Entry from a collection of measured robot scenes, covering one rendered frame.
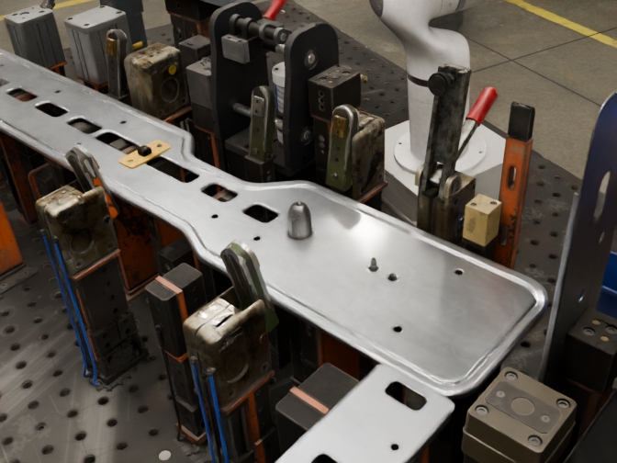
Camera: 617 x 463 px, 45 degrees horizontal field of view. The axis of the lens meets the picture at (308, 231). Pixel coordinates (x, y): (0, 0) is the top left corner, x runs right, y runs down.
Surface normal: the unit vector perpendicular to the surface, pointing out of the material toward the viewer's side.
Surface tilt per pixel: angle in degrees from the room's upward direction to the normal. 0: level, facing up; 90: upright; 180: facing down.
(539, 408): 0
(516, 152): 90
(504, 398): 0
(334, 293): 0
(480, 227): 90
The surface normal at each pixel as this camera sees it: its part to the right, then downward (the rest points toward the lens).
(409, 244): -0.05, -0.80
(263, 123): -0.66, 0.30
